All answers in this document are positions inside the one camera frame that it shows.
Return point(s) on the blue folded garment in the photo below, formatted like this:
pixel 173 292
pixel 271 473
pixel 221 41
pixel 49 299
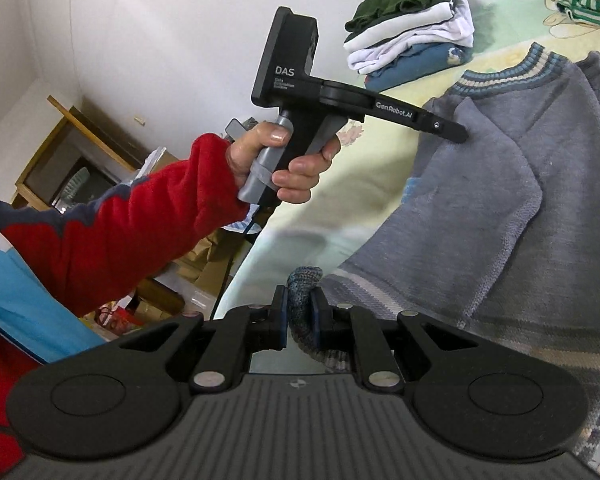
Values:
pixel 415 67

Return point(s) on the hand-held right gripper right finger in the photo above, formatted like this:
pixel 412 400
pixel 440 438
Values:
pixel 316 320

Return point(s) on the person's left forearm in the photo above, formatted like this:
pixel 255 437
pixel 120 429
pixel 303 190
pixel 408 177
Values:
pixel 130 240

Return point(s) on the grey striped sweater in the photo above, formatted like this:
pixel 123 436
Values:
pixel 480 200

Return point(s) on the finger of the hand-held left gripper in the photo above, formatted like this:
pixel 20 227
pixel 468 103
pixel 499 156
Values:
pixel 445 127

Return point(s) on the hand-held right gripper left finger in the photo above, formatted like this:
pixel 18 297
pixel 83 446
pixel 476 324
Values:
pixel 281 315

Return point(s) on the stack of folded clothes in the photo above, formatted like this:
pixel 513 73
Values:
pixel 430 42

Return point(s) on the dark green folded garment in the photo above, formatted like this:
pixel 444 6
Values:
pixel 395 2

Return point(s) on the wooden cabinet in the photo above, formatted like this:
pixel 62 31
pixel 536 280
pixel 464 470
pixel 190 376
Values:
pixel 55 135

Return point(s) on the person's left hand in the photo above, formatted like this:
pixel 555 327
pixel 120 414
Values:
pixel 300 180

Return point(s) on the white garment with green stripes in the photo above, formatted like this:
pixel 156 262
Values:
pixel 410 27

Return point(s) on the person's torso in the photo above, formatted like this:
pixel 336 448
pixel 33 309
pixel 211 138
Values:
pixel 25 300

